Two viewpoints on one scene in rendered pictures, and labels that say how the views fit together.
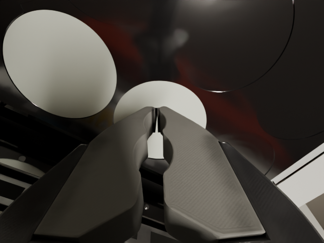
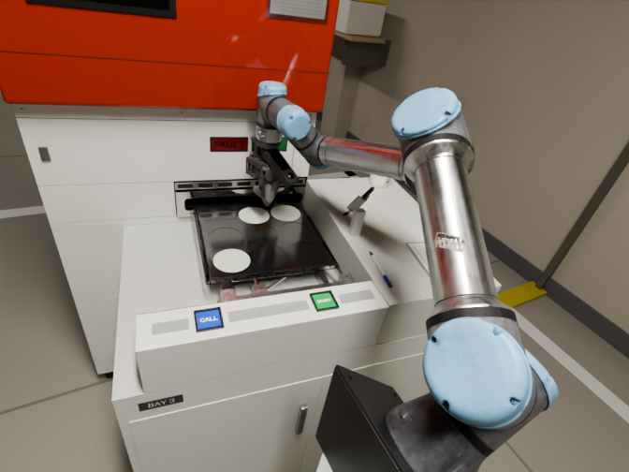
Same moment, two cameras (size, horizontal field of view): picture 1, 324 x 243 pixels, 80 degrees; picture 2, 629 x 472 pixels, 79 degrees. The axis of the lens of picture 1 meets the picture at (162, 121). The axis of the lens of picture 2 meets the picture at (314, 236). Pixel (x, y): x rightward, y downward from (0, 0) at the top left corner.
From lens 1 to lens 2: 110 cm
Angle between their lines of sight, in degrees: 44
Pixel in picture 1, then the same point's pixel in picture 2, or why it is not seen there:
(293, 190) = (143, 238)
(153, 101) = (261, 217)
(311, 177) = (145, 246)
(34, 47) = (294, 213)
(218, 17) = (267, 234)
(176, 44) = (270, 228)
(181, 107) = (254, 220)
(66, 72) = (285, 213)
